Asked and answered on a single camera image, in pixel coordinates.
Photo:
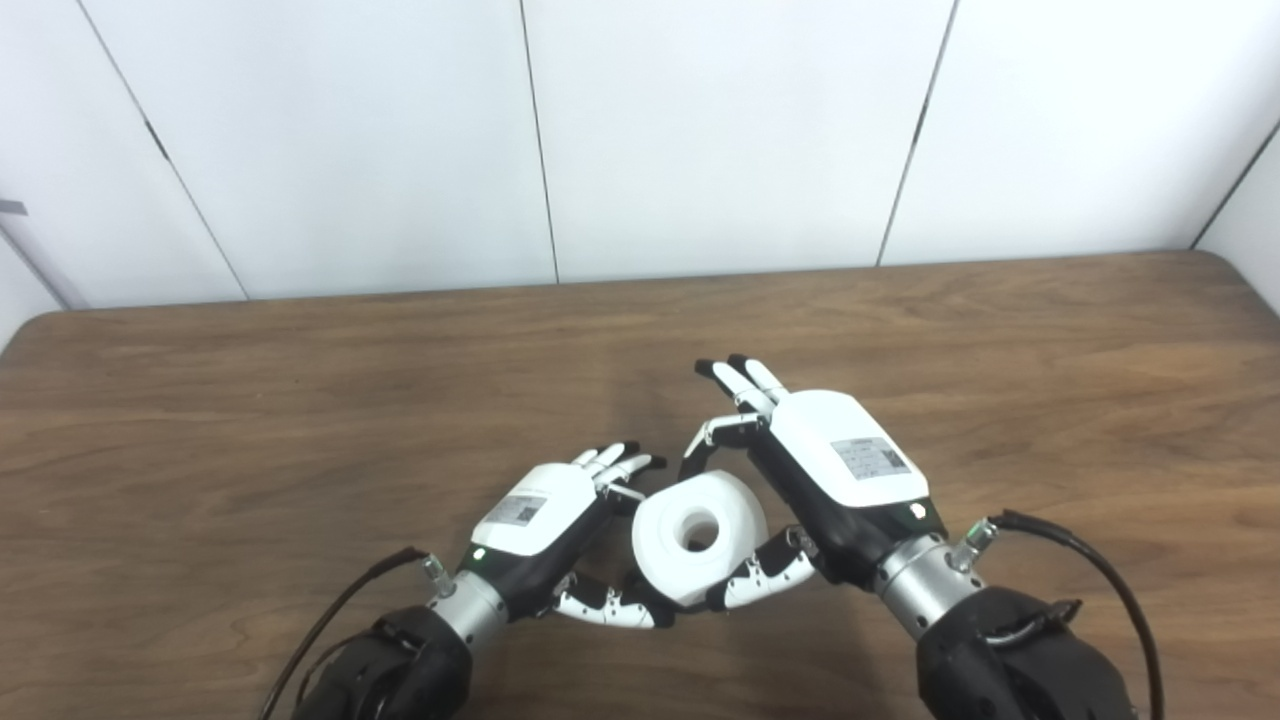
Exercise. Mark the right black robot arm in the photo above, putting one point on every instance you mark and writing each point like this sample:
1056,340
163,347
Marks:
1000,640

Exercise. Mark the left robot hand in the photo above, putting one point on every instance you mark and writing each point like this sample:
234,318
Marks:
540,520

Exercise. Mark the round white piece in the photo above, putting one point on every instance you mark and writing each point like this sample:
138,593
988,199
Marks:
690,530

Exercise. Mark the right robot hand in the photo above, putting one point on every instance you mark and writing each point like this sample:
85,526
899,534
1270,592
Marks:
850,470

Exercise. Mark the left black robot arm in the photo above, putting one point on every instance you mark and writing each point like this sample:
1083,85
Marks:
400,660

